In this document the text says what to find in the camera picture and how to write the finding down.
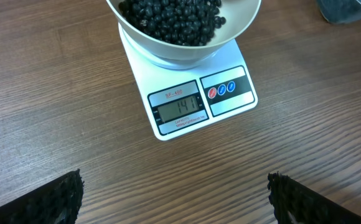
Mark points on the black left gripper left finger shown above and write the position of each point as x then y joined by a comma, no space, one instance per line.
58,201

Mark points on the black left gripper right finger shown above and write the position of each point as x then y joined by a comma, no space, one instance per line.
295,203

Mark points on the white digital kitchen scale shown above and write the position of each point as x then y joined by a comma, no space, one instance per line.
180,97

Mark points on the white bowl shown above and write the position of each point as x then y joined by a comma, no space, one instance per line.
238,13

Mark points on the black beans in bowl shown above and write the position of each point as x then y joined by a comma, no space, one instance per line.
179,22

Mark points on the clear plastic container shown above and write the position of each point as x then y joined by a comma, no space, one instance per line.
340,11

